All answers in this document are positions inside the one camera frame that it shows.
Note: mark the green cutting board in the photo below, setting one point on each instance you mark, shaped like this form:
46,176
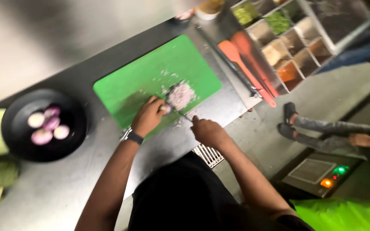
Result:
154,81

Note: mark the black wristwatch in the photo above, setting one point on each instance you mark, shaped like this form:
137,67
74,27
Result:
134,137

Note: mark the induction cooker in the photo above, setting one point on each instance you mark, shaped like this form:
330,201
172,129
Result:
316,175

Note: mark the purple onion piece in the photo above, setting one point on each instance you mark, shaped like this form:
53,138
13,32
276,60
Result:
165,109

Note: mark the black bowl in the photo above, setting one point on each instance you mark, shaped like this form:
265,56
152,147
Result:
43,125

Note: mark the bright green plastic bag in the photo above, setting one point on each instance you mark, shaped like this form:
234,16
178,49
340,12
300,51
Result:
342,214

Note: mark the person's right hand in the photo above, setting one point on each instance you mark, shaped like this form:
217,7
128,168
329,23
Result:
207,131

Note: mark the person's right fingers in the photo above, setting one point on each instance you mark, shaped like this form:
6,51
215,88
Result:
196,123

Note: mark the white bowl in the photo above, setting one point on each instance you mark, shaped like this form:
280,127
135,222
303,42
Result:
208,9

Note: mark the steel ingredient container rack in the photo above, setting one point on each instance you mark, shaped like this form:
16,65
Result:
295,41

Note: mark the orange spatula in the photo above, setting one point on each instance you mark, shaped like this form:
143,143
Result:
241,65
252,61

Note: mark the person's left hand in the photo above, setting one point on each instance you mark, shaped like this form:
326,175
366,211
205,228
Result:
147,117

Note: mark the pile of chopped onion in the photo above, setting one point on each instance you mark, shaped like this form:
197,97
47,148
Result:
180,95

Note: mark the kitchen knife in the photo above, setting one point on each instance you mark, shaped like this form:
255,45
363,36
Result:
180,113

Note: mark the person's black apron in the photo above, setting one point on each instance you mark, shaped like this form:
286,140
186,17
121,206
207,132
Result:
191,199

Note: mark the floor drain grate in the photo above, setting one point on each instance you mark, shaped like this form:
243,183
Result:
208,155

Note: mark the person's left fingers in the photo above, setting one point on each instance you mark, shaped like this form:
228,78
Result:
159,104

